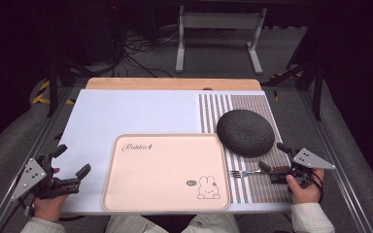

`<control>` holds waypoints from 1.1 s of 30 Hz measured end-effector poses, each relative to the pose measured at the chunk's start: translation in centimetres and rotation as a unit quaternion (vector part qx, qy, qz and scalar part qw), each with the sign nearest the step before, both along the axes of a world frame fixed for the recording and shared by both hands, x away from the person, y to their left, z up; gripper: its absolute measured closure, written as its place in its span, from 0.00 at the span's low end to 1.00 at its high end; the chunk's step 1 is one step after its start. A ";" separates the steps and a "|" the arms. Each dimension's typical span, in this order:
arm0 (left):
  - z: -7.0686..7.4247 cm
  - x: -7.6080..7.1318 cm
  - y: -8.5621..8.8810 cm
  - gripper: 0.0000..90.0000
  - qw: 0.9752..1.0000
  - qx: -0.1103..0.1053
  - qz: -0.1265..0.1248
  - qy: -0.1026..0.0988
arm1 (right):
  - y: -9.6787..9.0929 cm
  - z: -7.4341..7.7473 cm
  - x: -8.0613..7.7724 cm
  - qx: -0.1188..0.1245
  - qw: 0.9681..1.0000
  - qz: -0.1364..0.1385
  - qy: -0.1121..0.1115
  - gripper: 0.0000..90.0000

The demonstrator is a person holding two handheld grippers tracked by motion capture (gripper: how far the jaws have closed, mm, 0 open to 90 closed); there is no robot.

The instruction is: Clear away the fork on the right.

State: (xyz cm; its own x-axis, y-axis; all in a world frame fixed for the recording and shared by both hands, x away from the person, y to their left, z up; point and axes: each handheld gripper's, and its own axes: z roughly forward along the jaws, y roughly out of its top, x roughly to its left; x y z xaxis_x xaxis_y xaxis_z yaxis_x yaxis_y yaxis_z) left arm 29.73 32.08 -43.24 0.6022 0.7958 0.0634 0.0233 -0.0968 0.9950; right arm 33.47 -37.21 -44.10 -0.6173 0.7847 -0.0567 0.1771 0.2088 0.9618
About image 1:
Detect striped woven placemat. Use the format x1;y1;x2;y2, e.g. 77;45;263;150
196;93;294;205

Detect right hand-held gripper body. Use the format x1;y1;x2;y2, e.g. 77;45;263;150
267;147;336;189

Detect white table mat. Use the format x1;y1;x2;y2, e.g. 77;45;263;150
59;88;295;216

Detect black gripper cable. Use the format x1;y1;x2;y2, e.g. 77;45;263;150
11;193;36;218
310;170;325;204

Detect person's legs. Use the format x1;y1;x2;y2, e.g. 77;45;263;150
104;213;241;233

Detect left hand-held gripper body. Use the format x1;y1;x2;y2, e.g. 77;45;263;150
11;153;81;202

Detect pink rectangular tray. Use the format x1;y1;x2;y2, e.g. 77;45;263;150
101;132;232;214

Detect person's left hand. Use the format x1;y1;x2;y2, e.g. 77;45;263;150
33;167;70;223

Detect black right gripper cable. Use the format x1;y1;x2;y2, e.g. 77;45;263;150
310;170;325;204

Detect aluminium frame rail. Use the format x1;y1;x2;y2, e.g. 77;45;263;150
295;88;373;233
0;86;76;233

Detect black metal stand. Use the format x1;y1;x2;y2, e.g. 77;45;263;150
260;48;324;122
45;56;93;118

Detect person's right hand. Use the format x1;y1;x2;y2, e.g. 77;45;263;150
285;168;325;205

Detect yellow black floor tape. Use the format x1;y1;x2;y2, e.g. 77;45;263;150
31;79;76;106

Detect wooden table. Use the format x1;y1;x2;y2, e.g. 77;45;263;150
85;77;263;91

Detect dark round textured plate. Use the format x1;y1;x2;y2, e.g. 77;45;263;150
216;109;276;159

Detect metal fork with brown handle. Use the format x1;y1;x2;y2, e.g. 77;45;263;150
229;165;289;180

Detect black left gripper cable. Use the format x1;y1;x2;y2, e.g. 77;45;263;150
11;193;36;218

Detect black floor cables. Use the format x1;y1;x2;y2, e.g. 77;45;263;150
110;28;180;79

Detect grey metal desk frame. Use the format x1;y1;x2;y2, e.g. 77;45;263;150
174;4;268;76

